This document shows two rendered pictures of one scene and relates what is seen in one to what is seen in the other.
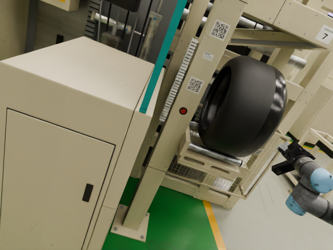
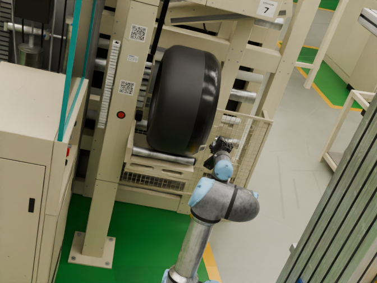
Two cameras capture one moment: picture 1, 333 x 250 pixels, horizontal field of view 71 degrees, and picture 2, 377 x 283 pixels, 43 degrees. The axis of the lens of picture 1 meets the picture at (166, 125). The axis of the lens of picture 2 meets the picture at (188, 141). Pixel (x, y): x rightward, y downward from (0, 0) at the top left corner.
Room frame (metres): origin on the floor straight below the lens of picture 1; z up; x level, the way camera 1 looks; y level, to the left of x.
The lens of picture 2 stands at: (-0.94, -0.30, 2.32)
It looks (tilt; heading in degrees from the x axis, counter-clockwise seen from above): 31 degrees down; 357
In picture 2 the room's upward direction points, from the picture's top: 17 degrees clockwise
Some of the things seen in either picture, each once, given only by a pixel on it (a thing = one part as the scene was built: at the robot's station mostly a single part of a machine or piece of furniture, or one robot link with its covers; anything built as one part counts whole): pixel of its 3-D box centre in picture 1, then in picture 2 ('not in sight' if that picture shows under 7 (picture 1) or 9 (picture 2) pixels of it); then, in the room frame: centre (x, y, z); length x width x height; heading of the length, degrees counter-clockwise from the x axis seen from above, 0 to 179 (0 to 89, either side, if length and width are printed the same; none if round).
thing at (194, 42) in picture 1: (178, 82); (109, 86); (1.24, 0.03, 1.19); 0.05 x 0.04 x 0.48; 7
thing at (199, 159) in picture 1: (208, 161); (159, 165); (1.19, -0.32, 0.84); 0.36 x 0.09 x 0.06; 97
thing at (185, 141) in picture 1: (184, 131); (131, 135); (1.31, -0.12, 0.90); 0.40 x 0.03 x 0.10; 7
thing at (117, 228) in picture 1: (131, 221); (92, 249); (1.28, -0.05, 0.01); 0.27 x 0.27 x 0.02; 7
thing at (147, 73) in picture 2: not in sight; (133, 78); (1.68, -0.03, 1.05); 0.20 x 0.15 x 0.30; 97
